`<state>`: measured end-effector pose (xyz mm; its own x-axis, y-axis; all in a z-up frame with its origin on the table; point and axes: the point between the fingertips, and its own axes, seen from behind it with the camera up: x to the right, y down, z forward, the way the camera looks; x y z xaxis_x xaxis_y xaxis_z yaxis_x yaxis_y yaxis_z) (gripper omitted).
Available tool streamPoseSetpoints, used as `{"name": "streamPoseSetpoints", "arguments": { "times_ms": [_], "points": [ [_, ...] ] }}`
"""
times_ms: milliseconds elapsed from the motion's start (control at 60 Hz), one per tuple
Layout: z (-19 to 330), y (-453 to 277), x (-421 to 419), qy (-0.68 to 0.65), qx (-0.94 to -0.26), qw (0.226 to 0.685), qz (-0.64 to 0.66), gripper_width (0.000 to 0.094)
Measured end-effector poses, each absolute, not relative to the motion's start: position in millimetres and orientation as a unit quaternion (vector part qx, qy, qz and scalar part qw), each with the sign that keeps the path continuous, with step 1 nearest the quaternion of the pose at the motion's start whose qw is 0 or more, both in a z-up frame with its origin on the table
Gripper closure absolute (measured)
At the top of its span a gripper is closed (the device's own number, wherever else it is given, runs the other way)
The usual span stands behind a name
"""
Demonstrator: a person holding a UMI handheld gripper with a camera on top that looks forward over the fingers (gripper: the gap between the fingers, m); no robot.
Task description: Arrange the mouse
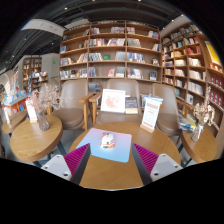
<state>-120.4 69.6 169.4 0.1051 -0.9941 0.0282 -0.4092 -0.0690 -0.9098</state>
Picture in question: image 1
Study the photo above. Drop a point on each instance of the glass vase with dried flowers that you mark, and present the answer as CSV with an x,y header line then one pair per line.
x,y
197,131
42,121

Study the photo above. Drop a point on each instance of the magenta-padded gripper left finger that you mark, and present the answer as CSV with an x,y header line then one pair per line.
x,y
76,158

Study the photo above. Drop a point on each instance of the distant wooden bookshelf unit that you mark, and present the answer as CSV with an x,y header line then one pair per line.
x,y
35,73

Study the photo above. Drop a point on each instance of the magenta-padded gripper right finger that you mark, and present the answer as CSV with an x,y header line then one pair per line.
x,y
147,158

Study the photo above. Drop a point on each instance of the curved wooden bookshelf unit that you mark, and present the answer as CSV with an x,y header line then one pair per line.
x,y
193,60

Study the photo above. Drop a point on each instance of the small white table sign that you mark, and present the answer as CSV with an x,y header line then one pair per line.
x,y
31,111

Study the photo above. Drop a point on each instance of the colourful book display stand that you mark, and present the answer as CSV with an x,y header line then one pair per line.
x,y
15,103

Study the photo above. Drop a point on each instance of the round wooden side table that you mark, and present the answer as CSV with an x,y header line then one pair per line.
x,y
16,120
200,148
33,141

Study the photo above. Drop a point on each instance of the white orange computer mouse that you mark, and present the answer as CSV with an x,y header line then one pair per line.
x,y
108,141

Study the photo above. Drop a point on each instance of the white hanging sign board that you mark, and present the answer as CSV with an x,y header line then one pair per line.
x,y
43,26

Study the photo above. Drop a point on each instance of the dark cover book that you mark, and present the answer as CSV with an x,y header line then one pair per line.
x,y
131,105

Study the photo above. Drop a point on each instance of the light blue book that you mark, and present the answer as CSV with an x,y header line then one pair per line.
x,y
153,97

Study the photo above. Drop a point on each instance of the stack of books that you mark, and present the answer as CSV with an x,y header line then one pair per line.
x,y
186,123

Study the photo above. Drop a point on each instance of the beige wooden armchair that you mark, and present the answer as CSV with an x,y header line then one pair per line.
x,y
71,106
168,113
121,84

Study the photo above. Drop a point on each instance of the pastel blue pink mouse pad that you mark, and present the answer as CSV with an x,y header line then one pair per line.
x,y
123,146

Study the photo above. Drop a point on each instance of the white framed picture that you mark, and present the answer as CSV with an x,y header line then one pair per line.
x,y
113,100

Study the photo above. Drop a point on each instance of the white red sign stand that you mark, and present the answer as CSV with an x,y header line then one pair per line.
x,y
150,113

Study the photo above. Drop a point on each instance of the wide wooden bookshelf unit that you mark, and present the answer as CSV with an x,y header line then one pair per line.
x,y
110,53

